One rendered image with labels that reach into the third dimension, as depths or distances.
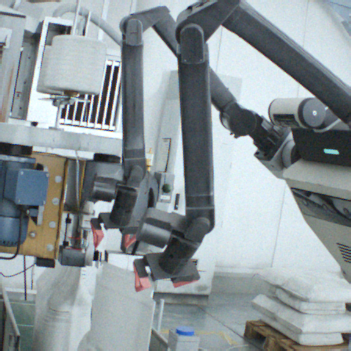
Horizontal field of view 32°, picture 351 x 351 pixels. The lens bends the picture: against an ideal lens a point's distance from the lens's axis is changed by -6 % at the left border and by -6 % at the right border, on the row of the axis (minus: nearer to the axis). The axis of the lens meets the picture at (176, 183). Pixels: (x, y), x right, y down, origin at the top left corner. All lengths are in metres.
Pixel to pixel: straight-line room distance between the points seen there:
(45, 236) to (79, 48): 0.59
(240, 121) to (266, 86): 5.04
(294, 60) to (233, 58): 5.44
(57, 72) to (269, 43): 0.78
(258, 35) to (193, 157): 0.26
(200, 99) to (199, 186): 0.17
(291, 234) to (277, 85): 1.65
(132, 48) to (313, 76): 0.62
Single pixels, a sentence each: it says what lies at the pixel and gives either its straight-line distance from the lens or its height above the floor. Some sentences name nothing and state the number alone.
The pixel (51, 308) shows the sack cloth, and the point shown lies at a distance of 2.27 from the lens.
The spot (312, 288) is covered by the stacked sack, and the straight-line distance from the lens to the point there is 4.41.
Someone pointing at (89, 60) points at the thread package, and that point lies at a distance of 1.72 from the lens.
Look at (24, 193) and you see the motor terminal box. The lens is 1.62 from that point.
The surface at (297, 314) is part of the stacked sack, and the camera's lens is 4.54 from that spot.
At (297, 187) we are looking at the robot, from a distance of 1.58.
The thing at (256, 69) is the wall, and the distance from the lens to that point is 6.65.
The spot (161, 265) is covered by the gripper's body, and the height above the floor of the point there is 1.17.
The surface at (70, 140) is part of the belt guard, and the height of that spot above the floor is 1.39.
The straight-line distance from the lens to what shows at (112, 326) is 1.63.
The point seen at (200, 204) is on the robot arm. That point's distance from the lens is 1.21.
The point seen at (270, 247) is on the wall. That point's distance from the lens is 6.87.
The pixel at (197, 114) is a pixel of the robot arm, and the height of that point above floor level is 1.48.
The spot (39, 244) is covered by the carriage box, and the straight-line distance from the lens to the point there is 1.92.
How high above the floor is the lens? 1.41
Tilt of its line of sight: 3 degrees down
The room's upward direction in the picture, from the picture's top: 9 degrees clockwise
